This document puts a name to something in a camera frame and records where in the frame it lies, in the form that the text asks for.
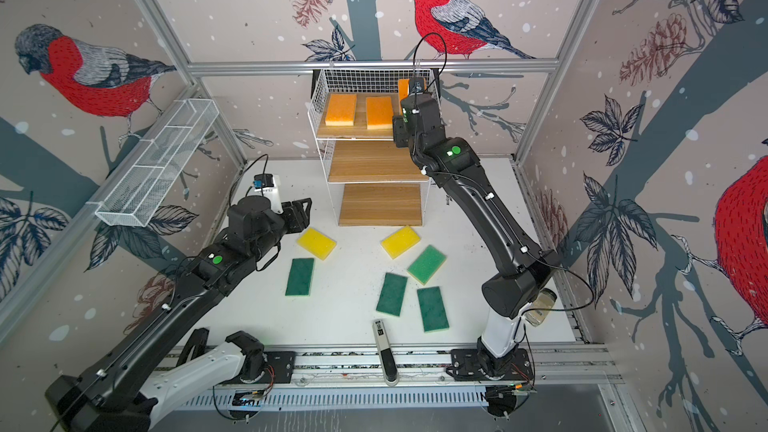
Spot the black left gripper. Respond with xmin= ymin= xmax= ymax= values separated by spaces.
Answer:
xmin=250 ymin=194 xmax=313 ymax=263

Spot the orange sponge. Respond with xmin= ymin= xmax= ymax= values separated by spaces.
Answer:
xmin=397 ymin=77 xmax=424 ymax=116
xmin=365 ymin=96 xmax=394 ymax=131
xmin=325 ymin=93 xmax=357 ymax=127

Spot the dark green sponge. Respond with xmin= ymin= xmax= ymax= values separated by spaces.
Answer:
xmin=375 ymin=273 xmax=408 ymax=317
xmin=285 ymin=258 xmax=315 ymax=297
xmin=417 ymin=287 xmax=450 ymax=332

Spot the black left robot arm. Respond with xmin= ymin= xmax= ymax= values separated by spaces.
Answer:
xmin=45 ymin=195 xmax=312 ymax=431

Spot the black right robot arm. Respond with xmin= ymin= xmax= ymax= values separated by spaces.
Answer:
xmin=393 ymin=93 xmax=559 ymax=380

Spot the yellow sponge left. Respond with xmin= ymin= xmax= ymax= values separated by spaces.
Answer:
xmin=297 ymin=227 xmax=337 ymax=260

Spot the yellow sponge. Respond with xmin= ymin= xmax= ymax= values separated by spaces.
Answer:
xmin=297 ymin=227 xmax=337 ymax=260
xmin=380 ymin=226 xmax=421 ymax=259

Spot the yellow sponge right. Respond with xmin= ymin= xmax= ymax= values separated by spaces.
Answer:
xmin=380 ymin=226 xmax=421 ymax=259

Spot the light green sponge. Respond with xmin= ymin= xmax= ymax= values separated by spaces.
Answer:
xmin=407 ymin=245 xmax=447 ymax=285

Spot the black stapler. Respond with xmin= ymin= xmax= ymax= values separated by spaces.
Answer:
xmin=176 ymin=328 xmax=209 ymax=367

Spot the white black handheld scanner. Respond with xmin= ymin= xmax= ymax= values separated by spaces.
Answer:
xmin=372 ymin=319 xmax=399 ymax=387

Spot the small glass jar right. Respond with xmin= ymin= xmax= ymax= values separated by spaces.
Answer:
xmin=523 ymin=288 xmax=557 ymax=327

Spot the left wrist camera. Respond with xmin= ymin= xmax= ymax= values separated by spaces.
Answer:
xmin=253 ymin=173 xmax=283 ymax=214

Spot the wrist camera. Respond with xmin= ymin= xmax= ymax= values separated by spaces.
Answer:
xmin=408 ymin=77 xmax=424 ymax=96
xmin=253 ymin=173 xmax=283 ymax=214

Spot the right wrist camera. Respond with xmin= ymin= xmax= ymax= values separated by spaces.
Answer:
xmin=408 ymin=77 xmax=424 ymax=96

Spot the white wire wooden shelf unit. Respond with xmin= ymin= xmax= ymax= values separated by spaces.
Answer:
xmin=308 ymin=67 xmax=436 ymax=227

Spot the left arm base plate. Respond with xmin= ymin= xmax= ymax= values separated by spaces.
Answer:
xmin=220 ymin=351 xmax=296 ymax=386

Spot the white wire wall basket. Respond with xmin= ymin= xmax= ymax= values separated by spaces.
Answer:
xmin=95 ymin=98 xmax=219 ymax=227

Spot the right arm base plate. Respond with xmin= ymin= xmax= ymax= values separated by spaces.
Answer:
xmin=445 ymin=348 xmax=534 ymax=382

